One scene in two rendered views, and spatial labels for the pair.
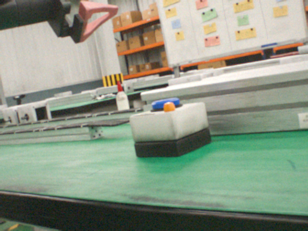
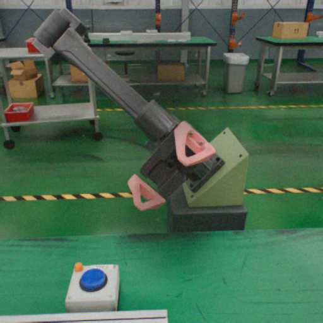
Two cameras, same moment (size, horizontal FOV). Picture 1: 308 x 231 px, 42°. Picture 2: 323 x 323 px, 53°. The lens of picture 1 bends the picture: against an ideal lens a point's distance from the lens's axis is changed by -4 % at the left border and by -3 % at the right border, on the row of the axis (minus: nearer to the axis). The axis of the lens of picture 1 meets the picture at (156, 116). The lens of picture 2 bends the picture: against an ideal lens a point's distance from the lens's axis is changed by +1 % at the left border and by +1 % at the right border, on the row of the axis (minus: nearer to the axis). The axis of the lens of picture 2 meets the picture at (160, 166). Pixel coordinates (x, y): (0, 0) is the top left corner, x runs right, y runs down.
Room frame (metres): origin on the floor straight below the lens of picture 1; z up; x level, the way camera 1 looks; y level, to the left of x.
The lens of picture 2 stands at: (0.96, -0.22, 1.26)
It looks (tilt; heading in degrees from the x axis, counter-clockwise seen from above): 27 degrees down; 136
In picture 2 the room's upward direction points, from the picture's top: straight up
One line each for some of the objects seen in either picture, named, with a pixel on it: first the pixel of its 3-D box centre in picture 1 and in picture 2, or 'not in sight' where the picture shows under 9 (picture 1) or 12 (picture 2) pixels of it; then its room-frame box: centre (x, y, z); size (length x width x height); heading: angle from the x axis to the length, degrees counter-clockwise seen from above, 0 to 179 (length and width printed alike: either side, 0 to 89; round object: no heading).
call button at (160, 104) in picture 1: (166, 106); (93, 279); (0.58, -0.02, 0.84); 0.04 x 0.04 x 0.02
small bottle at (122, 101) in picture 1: (121, 98); not in sight; (1.38, 0.10, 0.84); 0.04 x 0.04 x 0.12
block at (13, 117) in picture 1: (16, 118); not in sight; (1.73, 0.60, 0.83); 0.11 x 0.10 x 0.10; 135
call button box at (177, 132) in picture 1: (174, 127); (94, 297); (0.59, -0.02, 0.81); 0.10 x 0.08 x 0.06; 138
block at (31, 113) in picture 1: (32, 115); not in sight; (1.65, 0.50, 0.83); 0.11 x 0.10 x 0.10; 142
